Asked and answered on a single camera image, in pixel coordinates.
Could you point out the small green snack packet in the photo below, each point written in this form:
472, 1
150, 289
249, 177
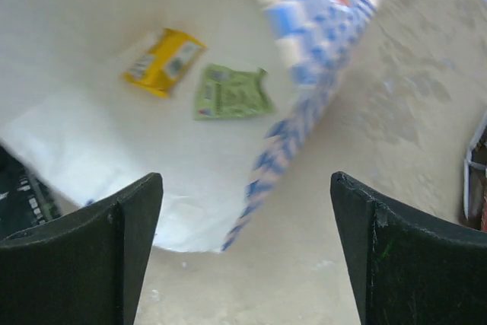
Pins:
224, 93

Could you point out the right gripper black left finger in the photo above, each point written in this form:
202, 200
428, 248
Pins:
86, 267

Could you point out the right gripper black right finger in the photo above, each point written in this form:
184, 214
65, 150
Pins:
406, 266

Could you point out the brown snack bag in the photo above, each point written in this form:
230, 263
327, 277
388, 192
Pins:
474, 179

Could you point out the checkered paper snack bag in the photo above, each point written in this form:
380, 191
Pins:
68, 113

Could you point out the yellow snack packet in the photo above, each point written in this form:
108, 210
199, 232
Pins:
165, 63

